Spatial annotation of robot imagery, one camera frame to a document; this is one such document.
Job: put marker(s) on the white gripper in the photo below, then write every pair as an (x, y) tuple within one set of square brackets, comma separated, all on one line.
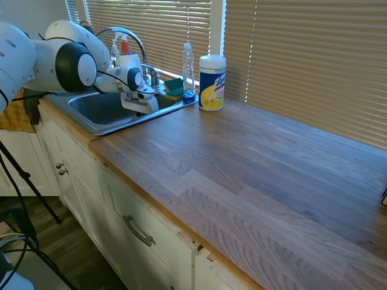
[(139, 103)]

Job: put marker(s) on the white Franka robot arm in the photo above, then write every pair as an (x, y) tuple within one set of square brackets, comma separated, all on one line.
[(63, 66)]

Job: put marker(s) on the stainless steel sink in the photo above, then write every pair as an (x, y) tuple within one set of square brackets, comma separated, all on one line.
[(102, 113)]

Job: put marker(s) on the green yellow sponge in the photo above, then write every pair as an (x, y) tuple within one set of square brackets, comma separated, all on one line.
[(174, 94), (173, 84)]

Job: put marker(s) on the clear dish soap bottle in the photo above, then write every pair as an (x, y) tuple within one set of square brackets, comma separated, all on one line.
[(188, 75)]

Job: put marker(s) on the clear spray bottle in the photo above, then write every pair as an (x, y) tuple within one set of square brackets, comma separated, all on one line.
[(115, 49)]

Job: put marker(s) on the orange cone cap bottle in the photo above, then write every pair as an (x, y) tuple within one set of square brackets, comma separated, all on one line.
[(125, 46)]

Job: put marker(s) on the Lysol wipes canister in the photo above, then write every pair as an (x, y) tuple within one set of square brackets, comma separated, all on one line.
[(212, 83)]

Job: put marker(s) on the chrome arched faucet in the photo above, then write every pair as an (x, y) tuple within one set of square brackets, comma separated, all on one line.
[(130, 36)]

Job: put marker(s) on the narrow tan window blind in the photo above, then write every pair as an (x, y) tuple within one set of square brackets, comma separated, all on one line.
[(151, 33)]

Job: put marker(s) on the round metal cabinet knob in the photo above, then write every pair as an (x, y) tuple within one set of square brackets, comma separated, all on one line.
[(60, 165), (63, 172)]

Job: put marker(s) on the white kitchen cabinet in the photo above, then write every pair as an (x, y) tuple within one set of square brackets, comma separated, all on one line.
[(115, 208)]

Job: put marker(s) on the yellow patterned towel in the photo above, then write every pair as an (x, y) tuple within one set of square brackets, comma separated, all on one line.
[(15, 116)]

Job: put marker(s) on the wide tan window blind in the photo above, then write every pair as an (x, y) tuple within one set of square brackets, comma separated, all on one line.
[(308, 57)]

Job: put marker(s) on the white rounded base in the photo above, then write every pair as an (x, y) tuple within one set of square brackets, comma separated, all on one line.
[(12, 276)]

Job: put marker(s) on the black object with white edge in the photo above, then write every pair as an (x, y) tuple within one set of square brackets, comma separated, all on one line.
[(385, 196)]

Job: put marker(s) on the white window frame post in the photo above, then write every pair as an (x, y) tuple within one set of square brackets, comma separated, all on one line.
[(218, 27)]

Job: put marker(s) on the black camera tripod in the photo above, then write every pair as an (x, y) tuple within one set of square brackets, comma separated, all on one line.
[(21, 178)]

